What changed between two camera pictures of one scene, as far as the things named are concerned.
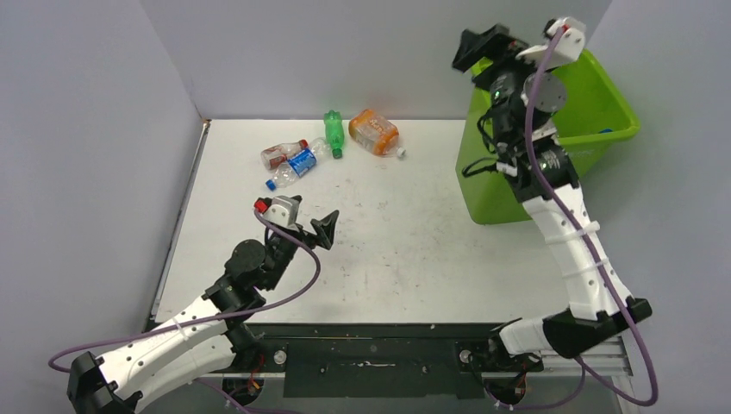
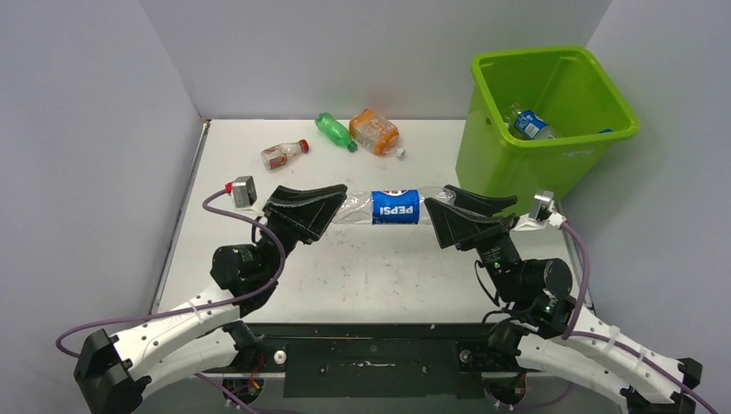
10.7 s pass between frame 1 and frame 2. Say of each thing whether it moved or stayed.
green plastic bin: stayed
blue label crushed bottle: moved
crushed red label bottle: stayed
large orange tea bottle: stayed
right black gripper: moved
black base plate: stayed
